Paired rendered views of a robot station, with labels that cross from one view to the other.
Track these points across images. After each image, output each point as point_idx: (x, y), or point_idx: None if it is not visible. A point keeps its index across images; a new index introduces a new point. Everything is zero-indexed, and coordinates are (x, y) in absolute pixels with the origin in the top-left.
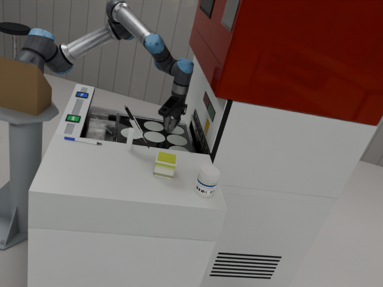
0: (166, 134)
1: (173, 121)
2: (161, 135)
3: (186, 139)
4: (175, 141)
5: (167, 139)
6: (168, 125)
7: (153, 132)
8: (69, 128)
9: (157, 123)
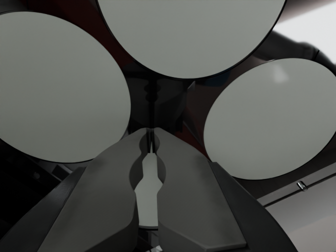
0: (151, 109)
1: (94, 213)
2: (167, 62)
3: (28, 158)
4: (37, 68)
5: (98, 44)
6: (157, 163)
7: (236, 34)
8: None
9: (265, 165)
